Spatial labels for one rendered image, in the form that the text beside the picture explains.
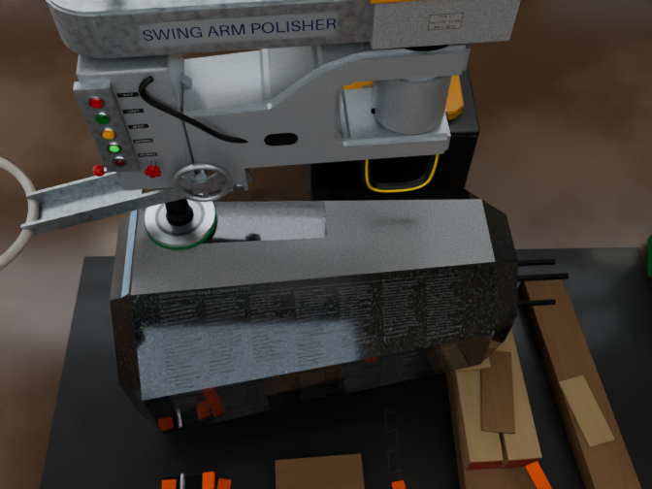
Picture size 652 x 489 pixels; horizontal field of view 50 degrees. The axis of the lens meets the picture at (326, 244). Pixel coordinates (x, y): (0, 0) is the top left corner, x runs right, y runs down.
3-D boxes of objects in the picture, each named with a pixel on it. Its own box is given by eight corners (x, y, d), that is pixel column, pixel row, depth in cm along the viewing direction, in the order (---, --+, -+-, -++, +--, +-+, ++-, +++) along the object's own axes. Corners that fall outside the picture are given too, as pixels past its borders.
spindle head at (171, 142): (257, 127, 199) (241, -5, 161) (260, 188, 187) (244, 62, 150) (129, 136, 197) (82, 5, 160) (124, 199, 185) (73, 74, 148)
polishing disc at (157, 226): (135, 240, 209) (134, 237, 208) (159, 184, 220) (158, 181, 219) (203, 252, 207) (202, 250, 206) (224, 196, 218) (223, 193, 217)
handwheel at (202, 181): (235, 173, 187) (228, 135, 174) (236, 203, 181) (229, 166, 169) (178, 177, 186) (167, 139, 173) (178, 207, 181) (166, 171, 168)
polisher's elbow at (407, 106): (370, 82, 188) (374, 23, 171) (441, 83, 188) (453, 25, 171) (370, 136, 178) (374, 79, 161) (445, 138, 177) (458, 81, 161)
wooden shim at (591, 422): (557, 383, 260) (558, 381, 259) (581, 376, 262) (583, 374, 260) (588, 447, 247) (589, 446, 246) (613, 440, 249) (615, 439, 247)
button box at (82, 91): (140, 162, 175) (111, 79, 151) (140, 171, 174) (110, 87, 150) (108, 164, 175) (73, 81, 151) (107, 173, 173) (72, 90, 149)
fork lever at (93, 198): (251, 138, 201) (244, 126, 196) (253, 191, 190) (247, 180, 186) (37, 193, 213) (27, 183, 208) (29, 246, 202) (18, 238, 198)
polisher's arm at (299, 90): (430, 126, 204) (456, -17, 163) (443, 189, 192) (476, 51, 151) (176, 144, 201) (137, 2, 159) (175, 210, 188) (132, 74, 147)
